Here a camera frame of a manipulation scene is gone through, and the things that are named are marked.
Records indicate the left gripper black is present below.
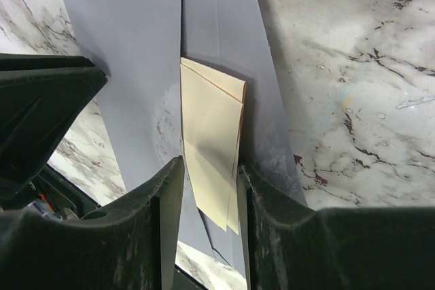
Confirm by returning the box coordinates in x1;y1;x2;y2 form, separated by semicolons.
1;54;107;221

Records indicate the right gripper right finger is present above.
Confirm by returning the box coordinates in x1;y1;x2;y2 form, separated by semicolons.
237;165;434;289

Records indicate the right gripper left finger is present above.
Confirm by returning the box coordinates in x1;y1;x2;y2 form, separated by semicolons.
1;157;184;289

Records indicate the tan paper letter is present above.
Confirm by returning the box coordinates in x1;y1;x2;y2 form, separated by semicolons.
180;58;246;232

